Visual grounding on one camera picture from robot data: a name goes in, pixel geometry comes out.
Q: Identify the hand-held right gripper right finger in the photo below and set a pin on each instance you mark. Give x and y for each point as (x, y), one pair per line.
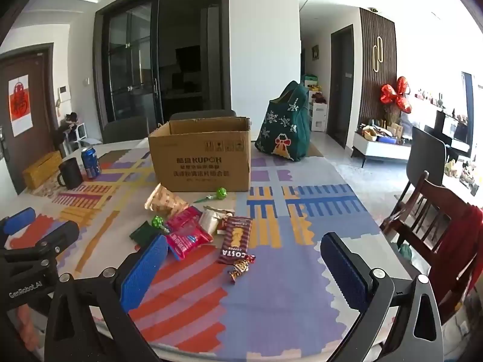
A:
(343, 271)

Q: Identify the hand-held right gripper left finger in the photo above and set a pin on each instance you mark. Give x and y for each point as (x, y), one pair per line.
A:
(145, 271)

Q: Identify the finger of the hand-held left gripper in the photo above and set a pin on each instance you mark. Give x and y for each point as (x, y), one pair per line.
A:
(17, 220)
(62, 233)

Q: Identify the dark green snack packet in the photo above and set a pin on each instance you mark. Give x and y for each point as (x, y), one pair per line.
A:
(143, 232)

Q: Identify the small green lollipop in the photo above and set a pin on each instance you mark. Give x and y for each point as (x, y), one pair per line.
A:
(157, 221)

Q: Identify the pink snack packet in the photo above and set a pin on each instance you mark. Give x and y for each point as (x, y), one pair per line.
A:
(185, 230)

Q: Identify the gold snack packet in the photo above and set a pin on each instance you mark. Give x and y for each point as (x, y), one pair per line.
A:
(164, 200)

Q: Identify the silver foil pouch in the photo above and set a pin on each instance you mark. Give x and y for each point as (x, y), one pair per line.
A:
(209, 218)

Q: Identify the brown striped coffee packet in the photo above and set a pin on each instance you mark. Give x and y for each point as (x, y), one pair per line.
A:
(234, 241)

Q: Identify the small foil candy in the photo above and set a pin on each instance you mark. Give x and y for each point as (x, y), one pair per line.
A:
(239, 267)

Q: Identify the brown cardboard box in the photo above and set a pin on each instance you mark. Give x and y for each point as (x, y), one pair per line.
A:
(200, 158)

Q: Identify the person's left hand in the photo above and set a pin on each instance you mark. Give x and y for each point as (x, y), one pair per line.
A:
(24, 318)

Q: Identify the yellow wooden box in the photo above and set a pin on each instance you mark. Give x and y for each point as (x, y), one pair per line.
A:
(41, 169)

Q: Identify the colourful patterned tablecloth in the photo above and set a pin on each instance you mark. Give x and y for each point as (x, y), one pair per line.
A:
(294, 241)

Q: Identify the black mug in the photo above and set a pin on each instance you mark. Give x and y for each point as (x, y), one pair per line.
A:
(71, 175)

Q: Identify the blue soda can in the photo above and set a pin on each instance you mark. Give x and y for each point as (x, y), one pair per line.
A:
(90, 164)

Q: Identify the white stool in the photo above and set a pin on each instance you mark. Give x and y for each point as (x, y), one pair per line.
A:
(77, 134)

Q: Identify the brown wooden chair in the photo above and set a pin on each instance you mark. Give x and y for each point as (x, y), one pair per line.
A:
(419, 203)

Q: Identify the large green lollipop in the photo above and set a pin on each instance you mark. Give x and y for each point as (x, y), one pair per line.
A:
(222, 193)

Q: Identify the black and white plush toy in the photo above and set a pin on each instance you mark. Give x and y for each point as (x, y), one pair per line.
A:
(70, 118)

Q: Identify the red paper door poster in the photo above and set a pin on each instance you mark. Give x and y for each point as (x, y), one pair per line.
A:
(19, 105)

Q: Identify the red cloth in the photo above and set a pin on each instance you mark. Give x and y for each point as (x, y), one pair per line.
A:
(460, 249)

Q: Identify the brown entrance door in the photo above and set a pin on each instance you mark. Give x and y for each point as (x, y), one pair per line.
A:
(37, 101)

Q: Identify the grey upholstered chair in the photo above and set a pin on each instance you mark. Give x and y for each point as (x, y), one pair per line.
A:
(128, 130)

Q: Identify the white low cabinet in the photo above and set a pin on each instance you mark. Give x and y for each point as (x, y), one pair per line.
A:
(381, 151)

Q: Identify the dark grey dining chair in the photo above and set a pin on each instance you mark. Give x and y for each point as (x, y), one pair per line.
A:
(426, 158)

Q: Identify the green knitted snowflake bag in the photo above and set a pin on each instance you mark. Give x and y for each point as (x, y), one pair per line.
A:
(294, 132)

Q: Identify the white toy shelf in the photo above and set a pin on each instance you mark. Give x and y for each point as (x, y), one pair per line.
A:
(319, 117)

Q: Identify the dark interior door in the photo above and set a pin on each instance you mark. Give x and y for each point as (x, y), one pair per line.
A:
(339, 90)

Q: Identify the black framed glass sliding door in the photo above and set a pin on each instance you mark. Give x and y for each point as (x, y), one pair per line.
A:
(128, 64)

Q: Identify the red foil balloon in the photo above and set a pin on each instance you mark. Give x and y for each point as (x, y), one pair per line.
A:
(390, 94)

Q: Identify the white wall intercom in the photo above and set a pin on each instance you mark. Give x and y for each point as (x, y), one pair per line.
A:
(64, 96)

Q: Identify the gold wall ornament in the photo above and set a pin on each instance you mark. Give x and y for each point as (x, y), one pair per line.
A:
(378, 54)

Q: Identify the small framed wall picture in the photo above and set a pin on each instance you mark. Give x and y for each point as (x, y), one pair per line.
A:
(315, 52)

